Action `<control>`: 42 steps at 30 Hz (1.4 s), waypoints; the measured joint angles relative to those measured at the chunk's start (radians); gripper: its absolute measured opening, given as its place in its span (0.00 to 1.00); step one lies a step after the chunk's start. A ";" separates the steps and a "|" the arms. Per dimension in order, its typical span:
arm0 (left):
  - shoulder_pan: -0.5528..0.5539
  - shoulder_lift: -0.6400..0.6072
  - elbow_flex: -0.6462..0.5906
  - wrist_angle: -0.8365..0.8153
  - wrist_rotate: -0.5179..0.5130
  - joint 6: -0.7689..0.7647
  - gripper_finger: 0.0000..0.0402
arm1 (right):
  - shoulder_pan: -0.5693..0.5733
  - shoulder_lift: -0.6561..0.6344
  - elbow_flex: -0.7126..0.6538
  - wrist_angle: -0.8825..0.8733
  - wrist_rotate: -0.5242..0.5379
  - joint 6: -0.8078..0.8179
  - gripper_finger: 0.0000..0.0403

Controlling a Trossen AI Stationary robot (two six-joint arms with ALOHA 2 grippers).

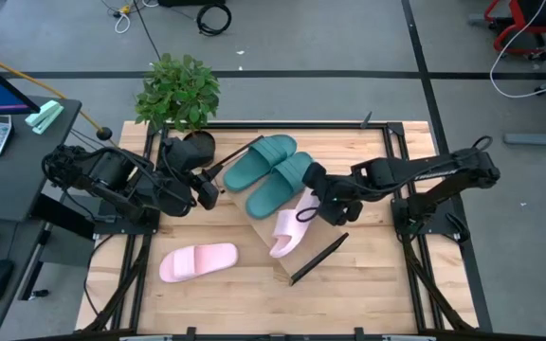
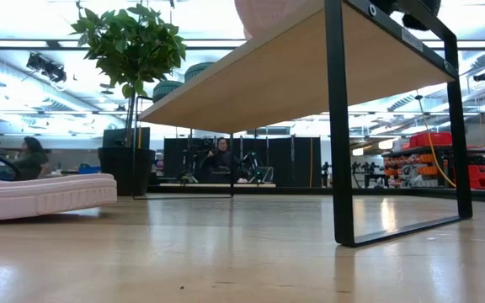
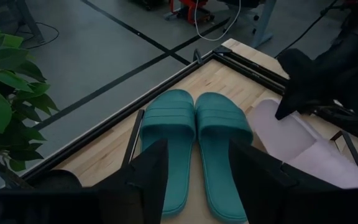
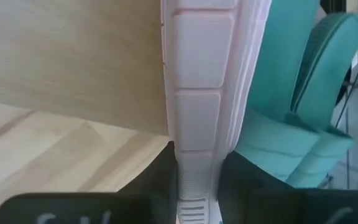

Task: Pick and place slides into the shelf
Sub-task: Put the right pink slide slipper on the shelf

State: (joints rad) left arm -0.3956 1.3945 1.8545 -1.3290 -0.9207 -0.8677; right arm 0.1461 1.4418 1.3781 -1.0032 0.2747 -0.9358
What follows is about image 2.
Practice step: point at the black ceiling-mounted device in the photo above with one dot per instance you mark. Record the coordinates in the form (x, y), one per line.
(46, 67)

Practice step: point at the rack with red bins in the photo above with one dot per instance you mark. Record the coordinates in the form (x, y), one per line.
(430, 139)

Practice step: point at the black rectangular panel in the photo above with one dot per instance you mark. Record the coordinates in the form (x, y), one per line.
(114, 136)

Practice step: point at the blue storage bin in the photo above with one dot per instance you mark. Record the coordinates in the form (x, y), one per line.
(89, 168)

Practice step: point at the green potted plant black pot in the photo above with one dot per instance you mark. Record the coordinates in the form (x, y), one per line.
(131, 46)

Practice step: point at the person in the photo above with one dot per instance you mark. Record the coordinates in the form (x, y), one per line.
(32, 162)
(222, 162)

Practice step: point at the wooden shelf with black legs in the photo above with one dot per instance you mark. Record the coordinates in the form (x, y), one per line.
(276, 76)

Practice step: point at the pink rubber slide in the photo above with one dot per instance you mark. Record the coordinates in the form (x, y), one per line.
(44, 195)
(268, 17)

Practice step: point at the black background robot arm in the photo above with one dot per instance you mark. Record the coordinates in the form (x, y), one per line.
(255, 168)
(192, 162)

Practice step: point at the black aluminium table frame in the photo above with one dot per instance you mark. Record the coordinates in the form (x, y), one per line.
(289, 190)

